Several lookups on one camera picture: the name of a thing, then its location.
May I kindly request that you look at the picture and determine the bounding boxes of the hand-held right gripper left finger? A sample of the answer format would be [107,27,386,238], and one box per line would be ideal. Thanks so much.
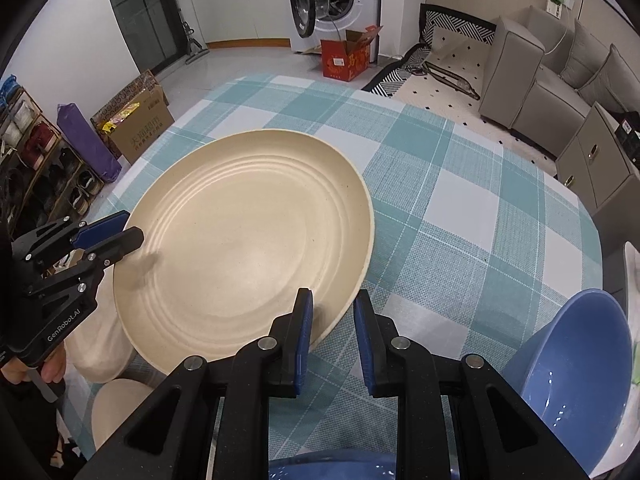
[74,287,315,480]

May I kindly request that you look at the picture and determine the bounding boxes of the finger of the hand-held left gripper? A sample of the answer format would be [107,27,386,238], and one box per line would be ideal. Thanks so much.
[12,211,131,274]
[26,227,145,297]

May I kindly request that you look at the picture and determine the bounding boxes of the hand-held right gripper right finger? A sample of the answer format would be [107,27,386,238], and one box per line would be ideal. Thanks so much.
[353,289,591,480]

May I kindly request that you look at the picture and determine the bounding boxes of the large beige plate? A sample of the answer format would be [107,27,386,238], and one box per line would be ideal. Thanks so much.
[112,130,376,363]

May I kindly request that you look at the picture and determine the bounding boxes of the blue bowl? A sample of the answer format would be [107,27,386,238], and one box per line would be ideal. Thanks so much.
[502,288,633,466]
[267,452,402,480]

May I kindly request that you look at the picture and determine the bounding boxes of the beige bowl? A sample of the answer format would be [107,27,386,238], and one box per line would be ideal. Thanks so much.
[64,280,137,382]

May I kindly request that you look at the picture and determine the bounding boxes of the shoe rack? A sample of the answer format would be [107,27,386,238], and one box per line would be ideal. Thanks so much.
[0,75,106,241]

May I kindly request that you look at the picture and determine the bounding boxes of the brown cardboard box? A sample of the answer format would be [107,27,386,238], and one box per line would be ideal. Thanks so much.
[90,70,175,166]

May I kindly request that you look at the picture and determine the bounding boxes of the teal checked tablecloth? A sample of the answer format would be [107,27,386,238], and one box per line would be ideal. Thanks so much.
[65,74,604,480]

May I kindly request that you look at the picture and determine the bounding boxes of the upright floor cleaner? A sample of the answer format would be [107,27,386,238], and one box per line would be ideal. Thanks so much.
[182,22,208,64]

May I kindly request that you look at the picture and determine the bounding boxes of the glass sliding door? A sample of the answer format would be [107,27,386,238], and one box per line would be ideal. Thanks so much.
[100,0,181,76]

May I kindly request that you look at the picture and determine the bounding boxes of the white kitchen cabinets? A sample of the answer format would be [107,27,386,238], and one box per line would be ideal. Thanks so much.
[175,0,293,51]

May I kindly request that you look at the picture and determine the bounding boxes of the red cardboard box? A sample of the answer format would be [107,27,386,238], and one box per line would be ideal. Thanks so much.
[320,25,384,82]

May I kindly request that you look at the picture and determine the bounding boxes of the grey drawer cabinet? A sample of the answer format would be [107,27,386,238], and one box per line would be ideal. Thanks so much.
[555,102,640,211]

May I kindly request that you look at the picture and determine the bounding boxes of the grey sofa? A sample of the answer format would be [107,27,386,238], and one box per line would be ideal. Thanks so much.
[477,5,640,158]

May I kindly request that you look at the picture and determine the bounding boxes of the white washing machine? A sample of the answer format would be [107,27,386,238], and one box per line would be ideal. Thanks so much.
[287,0,383,55]

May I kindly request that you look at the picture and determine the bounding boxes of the black box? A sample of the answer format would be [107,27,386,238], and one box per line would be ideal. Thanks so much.
[614,112,640,161]

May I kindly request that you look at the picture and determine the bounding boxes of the grey sofa cushion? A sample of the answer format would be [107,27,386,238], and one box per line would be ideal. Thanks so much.
[577,44,640,113]
[560,20,613,91]

